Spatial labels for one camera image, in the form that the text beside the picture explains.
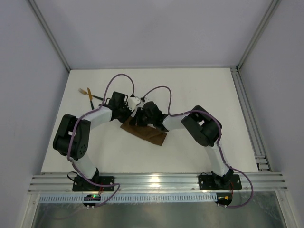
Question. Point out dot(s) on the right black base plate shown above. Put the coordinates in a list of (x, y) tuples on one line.
[(210, 181)]

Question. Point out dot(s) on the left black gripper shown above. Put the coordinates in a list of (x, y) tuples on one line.
[(129, 115)]

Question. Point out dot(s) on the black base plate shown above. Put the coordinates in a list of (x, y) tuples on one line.
[(104, 184), (210, 181)]

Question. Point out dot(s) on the right aluminium rail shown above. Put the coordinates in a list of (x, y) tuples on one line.
[(251, 124)]

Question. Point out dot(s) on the aluminium rail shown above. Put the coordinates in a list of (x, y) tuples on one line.
[(153, 182), (251, 124)]

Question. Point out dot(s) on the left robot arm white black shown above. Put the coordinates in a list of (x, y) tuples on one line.
[(72, 137)]

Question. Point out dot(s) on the right aluminium frame post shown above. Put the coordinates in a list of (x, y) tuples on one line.
[(271, 9)]

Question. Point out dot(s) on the left aluminium frame post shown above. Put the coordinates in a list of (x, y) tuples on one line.
[(45, 27)]

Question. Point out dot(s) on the aluminium frame post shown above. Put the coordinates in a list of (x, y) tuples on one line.
[(271, 9), (45, 27)]

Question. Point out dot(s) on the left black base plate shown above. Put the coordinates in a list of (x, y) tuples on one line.
[(104, 184)]

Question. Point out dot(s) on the right black controller board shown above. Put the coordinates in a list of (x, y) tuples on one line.
[(223, 200)]

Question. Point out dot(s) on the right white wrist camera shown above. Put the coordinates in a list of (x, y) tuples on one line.
[(145, 99)]

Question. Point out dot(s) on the gold knife green handle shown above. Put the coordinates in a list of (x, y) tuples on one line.
[(91, 98)]

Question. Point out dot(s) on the front aluminium rail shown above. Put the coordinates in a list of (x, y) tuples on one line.
[(153, 182)]

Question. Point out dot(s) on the black controller board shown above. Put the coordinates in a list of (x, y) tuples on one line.
[(223, 200), (91, 201)]

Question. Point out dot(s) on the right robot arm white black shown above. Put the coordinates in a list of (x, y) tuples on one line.
[(205, 129)]

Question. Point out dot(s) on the left black controller board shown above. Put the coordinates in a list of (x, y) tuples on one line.
[(91, 201)]

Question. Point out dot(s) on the brown cloth napkin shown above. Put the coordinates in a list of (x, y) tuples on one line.
[(146, 133)]

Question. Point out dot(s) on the grey slotted cable duct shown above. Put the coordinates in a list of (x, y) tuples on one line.
[(132, 198)]

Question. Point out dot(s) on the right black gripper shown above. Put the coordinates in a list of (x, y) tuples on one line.
[(141, 117)]

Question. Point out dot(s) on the gold fork green handle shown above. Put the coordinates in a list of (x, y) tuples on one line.
[(86, 93)]

